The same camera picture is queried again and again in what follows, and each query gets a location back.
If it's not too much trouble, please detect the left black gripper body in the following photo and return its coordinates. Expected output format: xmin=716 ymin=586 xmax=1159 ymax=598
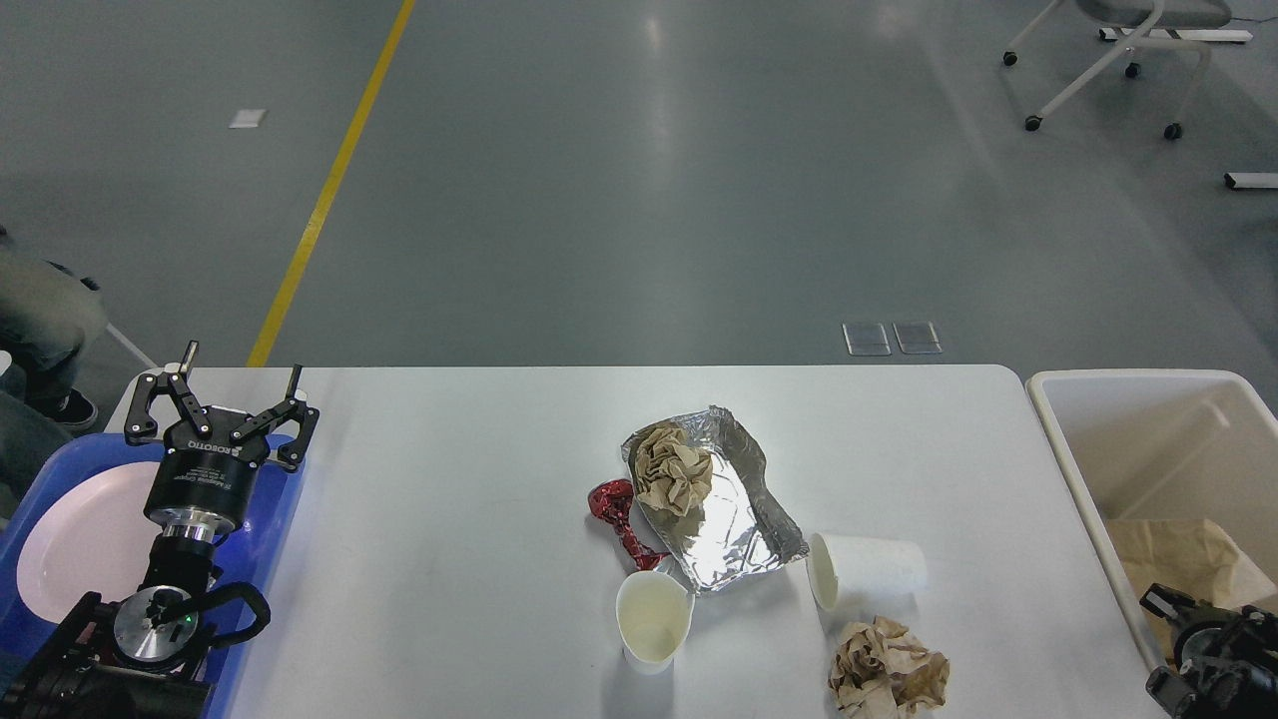
xmin=143 ymin=424 xmax=270 ymax=540

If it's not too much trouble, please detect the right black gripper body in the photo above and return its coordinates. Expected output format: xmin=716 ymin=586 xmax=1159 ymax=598
xmin=1169 ymin=605 xmax=1277 ymax=718

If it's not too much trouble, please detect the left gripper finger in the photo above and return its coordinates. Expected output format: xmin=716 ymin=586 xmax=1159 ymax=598
xmin=124 ymin=341 xmax=216 ymax=450
xmin=227 ymin=364 xmax=320 ymax=473

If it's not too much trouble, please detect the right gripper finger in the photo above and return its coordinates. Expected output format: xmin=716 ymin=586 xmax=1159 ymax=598
xmin=1137 ymin=584 xmax=1214 ymax=628
xmin=1145 ymin=665 xmax=1199 ymax=718

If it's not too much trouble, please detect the brown paper bag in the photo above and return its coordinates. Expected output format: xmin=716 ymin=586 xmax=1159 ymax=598
xmin=1091 ymin=518 xmax=1275 ymax=668

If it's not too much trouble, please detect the pink plate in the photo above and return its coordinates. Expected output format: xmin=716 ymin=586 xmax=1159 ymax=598
xmin=15 ymin=461 xmax=160 ymax=624

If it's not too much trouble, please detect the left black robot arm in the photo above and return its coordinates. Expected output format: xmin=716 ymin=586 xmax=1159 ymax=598
xmin=3 ymin=342 xmax=320 ymax=718

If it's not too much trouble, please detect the person's shoe and leg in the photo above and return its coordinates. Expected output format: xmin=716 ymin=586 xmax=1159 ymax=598
xmin=1 ymin=234 xmax=109 ymax=497

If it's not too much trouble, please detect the white plastic bin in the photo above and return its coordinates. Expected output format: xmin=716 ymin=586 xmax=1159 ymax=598
xmin=1026 ymin=368 xmax=1277 ymax=718

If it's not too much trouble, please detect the crumpled brown paper ball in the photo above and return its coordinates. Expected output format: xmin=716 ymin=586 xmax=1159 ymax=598
xmin=828 ymin=617 xmax=951 ymax=718

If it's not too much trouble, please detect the red foil wrapper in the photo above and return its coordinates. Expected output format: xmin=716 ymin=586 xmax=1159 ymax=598
xmin=587 ymin=478 xmax=670 ymax=570

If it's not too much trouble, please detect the white paper cup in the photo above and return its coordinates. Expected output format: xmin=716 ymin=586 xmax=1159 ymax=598
xmin=806 ymin=533 xmax=930 ymax=610

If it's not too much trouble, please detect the right floor socket plate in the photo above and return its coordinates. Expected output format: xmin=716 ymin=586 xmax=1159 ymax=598
xmin=892 ymin=322 xmax=944 ymax=356

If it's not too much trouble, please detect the floor socket plate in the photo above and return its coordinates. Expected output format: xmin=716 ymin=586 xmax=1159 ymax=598
xmin=843 ymin=322 xmax=892 ymax=358
xmin=892 ymin=322 xmax=944 ymax=356

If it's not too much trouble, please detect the crumpled brown paper in foil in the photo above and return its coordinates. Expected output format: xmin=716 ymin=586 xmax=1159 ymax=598
xmin=633 ymin=421 xmax=713 ymax=517

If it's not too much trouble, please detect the cream cup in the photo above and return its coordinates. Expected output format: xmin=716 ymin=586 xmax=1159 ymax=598
xmin=615 ymin=570 xmax=695 ymax=676

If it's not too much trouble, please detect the left floor socket plate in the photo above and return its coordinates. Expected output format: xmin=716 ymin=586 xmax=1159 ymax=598
xmin=843 ymin=322 xmax=892 ymax=358

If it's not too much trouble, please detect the white floor bar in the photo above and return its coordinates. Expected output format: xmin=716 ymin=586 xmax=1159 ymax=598
xmin=1223 ymin=172 xmax=1278 ymax=192

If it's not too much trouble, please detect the aluminium foil tray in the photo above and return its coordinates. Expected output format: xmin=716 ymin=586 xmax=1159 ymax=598
xmin=621 ymin=406 xmax=809 ymax=595

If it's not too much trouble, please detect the white bar behind chair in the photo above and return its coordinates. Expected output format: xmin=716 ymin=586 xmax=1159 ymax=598
xmin=1098 ymin=27 xmax=1252 ymax=43

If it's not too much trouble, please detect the white office chair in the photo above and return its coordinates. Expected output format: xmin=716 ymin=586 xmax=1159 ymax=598
xmin=1022 ymin=1 xmax=1235 ymax=140

